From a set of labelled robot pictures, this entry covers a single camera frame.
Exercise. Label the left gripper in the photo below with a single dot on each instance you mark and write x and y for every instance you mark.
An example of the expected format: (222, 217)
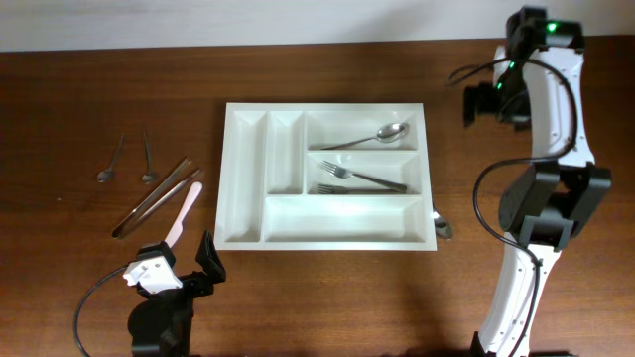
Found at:
(208, 257)

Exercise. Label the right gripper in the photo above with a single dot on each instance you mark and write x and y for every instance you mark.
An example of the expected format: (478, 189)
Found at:
(482, 106)

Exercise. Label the large steel spoon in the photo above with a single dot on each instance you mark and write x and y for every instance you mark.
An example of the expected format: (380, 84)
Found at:
(386, 134)
(442, 227)

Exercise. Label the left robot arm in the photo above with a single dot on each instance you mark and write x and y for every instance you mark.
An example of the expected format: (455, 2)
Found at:
(161, 324)

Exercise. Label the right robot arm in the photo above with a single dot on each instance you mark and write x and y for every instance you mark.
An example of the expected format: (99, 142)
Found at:
(547, 205)

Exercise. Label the pink plastic knife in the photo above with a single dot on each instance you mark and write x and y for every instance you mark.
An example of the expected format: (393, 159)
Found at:
(177, 227)

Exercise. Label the steel serrated tongs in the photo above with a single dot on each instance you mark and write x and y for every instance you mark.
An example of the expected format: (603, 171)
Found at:
(173, 183)

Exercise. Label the small steel teaspoon right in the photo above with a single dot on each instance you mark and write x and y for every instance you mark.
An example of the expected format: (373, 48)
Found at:
(149, 175)

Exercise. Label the small steel teaspoon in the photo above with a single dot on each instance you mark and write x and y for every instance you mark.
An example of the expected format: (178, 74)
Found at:
(108, 173)
(149, 175)

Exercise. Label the white cutlery tray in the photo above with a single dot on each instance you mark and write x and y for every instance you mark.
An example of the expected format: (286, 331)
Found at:
(267, 196)

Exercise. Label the small steel teaspoon left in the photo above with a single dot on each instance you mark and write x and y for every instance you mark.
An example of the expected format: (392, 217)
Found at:
(108, 173)

